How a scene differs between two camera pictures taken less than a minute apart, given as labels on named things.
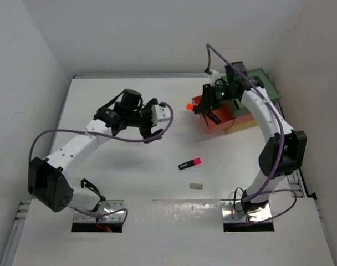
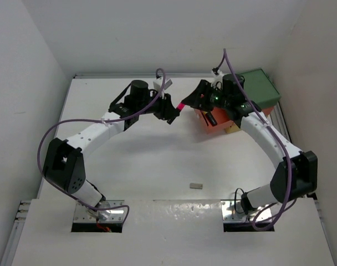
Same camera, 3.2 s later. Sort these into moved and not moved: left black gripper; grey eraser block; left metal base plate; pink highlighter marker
Moved: left black gripper; pink highlighter marker
Not moved: left metal base plate; grey eraser block
